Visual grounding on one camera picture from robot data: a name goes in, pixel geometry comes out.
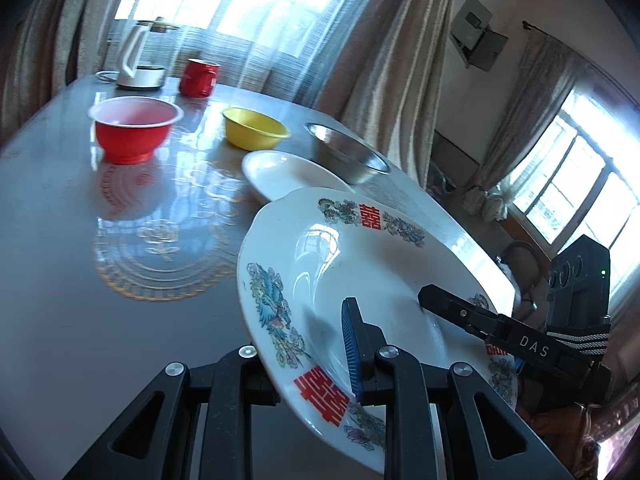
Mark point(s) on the large flower-patterned white plate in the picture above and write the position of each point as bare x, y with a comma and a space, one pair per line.
350, 270

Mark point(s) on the white electric kettle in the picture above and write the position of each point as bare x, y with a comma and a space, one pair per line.
132, 60

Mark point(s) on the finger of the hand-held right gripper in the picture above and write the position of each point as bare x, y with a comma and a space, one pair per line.
465, 316

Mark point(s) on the tied beige curtain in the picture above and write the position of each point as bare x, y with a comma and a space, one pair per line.
535, 100

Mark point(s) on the red mug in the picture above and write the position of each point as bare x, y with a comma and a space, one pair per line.
197, 80

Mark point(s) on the red plastic bowl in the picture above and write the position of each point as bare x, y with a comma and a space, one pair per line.
132, 132

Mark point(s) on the yellow bowl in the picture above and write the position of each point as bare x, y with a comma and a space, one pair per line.
255, 130

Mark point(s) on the grey wall electrical box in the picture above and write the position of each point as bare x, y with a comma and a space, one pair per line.
475, 30

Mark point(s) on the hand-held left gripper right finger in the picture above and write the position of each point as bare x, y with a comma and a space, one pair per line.
352, 350

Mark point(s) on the dark wooden chair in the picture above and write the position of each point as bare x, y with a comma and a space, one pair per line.
522, 265

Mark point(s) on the sheer white curtain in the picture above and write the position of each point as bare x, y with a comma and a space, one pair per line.
250, 60

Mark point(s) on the stainless steel bowl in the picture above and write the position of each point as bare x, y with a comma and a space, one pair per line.
350, 160

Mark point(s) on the plain white plate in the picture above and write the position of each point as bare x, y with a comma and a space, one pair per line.
285, 172

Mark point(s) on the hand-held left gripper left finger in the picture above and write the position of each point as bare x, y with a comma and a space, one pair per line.
250, 375

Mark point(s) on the arched side window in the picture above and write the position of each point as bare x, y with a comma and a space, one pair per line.
575, 180

